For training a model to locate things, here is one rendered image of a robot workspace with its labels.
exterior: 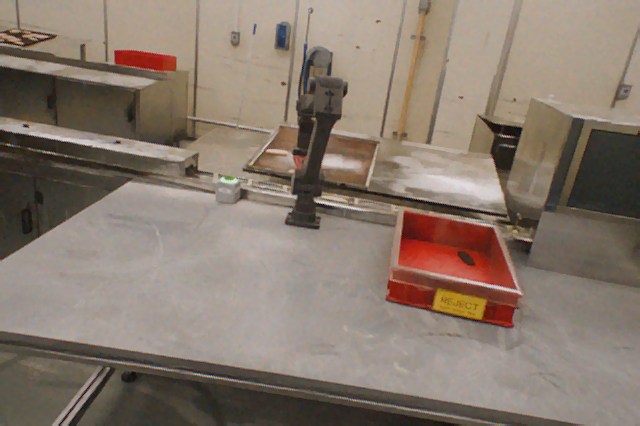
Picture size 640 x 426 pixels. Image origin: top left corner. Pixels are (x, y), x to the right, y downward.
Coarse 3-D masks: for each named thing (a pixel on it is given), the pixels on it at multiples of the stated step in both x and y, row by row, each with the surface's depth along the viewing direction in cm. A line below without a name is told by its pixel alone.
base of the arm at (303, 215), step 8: (296, 200) 164; (296, 208) 164; (304, 208) 163; (312, 208) 164; (288, 216) 168; (296, 216) 164; (304, 216) 163; (312, 216) 164; (288, 224) 164; (296, 224) 164; (304, 224) 164; (312, 224) 164; (320, 224) 167
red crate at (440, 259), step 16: (400, 240) 164; (416, 240) 165; (400, 256) 151; (416, 256) 153; (432, 256) 154; (448, 256) 156; (480, 256) 159; (448, 272) 145; (464, 272) 146; (480, 272) 148; (400, 288) 123; (416, 288) 122; (416, 304) 123; (432, 304) 122; (480, 320) 120; (496, 320) 120
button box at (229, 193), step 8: (216, 184) 175; (224, 184) 174; (232, 184) 174; (216, 192) 176; (224, 192) 175; (232, 192) 174; (240, 192) 181; (216, 200) 177; (224, 200) 176; (232, 200) 175
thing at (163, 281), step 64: (128, 192) 174; (192, 192) 182; (64, 256) 125; (128, 256) 130; (192, 256) 134; (256, 256) 139; (320, 256) 145; (384, 256) 150; (512, 256) 164; (0, 320) 98; (64, 320) 101; (128, 320) 103; (192, 320) 106; (256, 320) 109; (320, 320) 113; (384, 320) 116; (448, 320) 120; (512, 320) 124; (576, 320) 128; (256, 384) 97; (320, 384) 94; (384, 384) 95; (448, 384) 97; (512, 384) 100; (576, 384) 103
